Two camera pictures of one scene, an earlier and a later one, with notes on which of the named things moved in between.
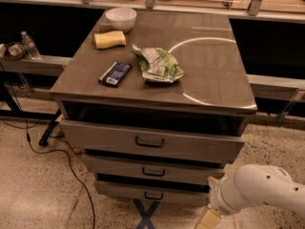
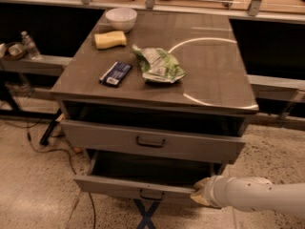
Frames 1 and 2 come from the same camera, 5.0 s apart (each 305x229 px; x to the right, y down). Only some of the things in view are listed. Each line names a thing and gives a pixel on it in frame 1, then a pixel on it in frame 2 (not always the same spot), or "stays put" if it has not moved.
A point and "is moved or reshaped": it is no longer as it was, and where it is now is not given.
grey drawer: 122,165 is moved or reshaped
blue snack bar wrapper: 115,74 stays put
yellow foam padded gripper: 218,196 to 212,190
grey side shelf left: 36,65 stays put
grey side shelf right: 275,87 stays put
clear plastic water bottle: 30,47 stays put
